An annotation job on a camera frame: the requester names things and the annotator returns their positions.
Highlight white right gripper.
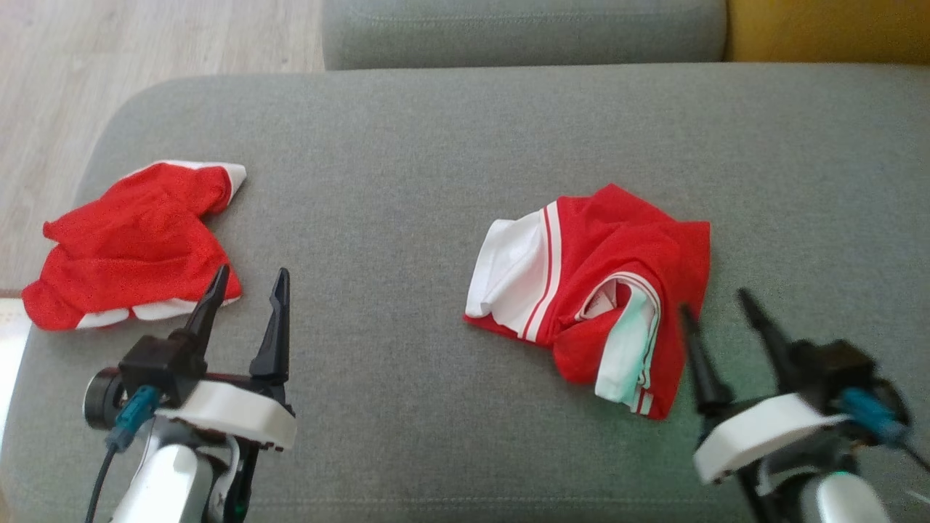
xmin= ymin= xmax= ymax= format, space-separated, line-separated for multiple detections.
xmin=679 ymin=288 xmax=849 ymax=486

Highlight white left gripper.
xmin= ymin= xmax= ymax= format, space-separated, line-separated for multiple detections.
xmin=155 ymin=264 xmax=298 ymax=453

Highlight red mesh shorts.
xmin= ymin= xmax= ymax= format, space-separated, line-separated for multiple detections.
xmin=21 ymin=160 xmax=248 ymax=332

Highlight red white basketball jersey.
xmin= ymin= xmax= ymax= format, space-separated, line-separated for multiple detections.
xmin=463 ymin=183 xmax=712 ymax=421

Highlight grey sofa ottoman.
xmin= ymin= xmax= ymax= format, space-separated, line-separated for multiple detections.
xmin=0 ymin=62 xmax=930 ymax=523

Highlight yellow sofa backrest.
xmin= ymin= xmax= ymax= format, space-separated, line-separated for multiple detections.
xmin=725 ymin=0 xmax=930 ymax=66

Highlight grey sofa seat cushion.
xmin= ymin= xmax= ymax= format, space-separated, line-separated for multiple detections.
xmin=322 ymin=0 xmax=728 ymax=72

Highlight black cable teal plug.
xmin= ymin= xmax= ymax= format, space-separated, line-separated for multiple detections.
xmin=85 ymin=385 xmax=161 ymax=523

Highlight black cable blue plug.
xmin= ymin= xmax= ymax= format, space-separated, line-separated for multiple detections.
xmin=839 ymin=387 xmax=930 ymax=473

